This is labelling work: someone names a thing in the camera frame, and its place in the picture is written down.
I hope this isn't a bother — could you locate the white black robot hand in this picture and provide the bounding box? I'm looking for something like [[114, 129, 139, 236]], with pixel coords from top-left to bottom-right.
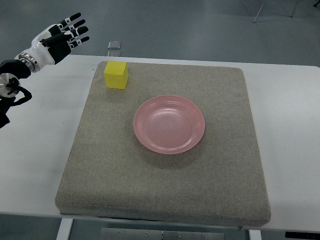
[[15, 12, 90, 73]]

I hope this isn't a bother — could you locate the yellow block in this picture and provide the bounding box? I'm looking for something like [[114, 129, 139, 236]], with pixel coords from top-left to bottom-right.
[[103, 61, 129, 90]]

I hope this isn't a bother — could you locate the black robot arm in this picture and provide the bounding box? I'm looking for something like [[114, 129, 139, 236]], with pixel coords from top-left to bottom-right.
[[0, 59, 32, 128]]

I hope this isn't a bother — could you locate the pink plate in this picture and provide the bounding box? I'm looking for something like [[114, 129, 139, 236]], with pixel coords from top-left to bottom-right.
[[133, 95, 206, 155]]

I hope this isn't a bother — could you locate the clear floor box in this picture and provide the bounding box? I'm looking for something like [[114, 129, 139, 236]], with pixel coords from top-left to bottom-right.
[[107, 41, 122, 50]]

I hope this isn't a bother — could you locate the white table leg left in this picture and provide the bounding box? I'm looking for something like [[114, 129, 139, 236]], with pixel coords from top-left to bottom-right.
[[56, 218, 74, 240]]

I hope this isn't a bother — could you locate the white table leg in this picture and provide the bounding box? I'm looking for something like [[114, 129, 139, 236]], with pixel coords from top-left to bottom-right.
[[56, 218, 74, 240], [248, 229, 262, 240]]

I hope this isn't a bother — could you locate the grey chair leg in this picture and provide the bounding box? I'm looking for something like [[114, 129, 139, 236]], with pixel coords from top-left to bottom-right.
[[252, 0, 266, 24]]

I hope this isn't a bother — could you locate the beige foam mat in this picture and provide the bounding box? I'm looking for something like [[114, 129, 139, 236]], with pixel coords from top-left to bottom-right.
[[55, 61, 271, 227]]

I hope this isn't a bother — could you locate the white table leg right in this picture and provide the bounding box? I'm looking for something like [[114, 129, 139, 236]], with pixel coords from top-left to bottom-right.
[[248, 229, 262, 240]]

